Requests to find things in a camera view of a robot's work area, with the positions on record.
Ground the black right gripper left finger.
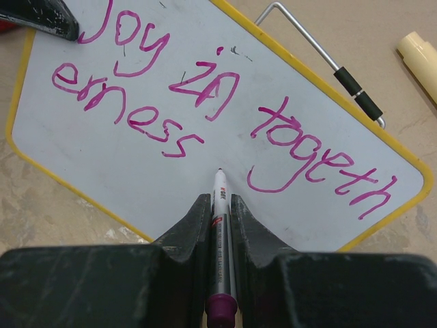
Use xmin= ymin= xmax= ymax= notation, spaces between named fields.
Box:
xmin=143 ymin=194 xmax=211 ymax=327

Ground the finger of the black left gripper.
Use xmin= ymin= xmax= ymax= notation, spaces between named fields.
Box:
xmin=1 ymin=0 xmax=79 ymax=41

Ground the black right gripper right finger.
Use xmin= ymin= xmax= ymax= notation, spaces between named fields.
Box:
xmin=231 ymin=194 xmax=307 ymax=327

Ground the pink and white marker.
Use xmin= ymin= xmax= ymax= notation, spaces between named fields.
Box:
xmin=205 ymin=169 xmax=238 ymax=327

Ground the yellow framed whiteboard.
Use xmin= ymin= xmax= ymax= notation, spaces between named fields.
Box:
xmin=7 ymin=1 xmax=433 ymax=251

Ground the red toy microphone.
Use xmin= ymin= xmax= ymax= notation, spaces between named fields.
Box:
xmin=0 ymin=19 xmax=17 ymax=33

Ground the cream toy microphone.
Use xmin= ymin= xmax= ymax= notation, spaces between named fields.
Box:
xmin=396 ymin=31 xmax=436 ymax=105

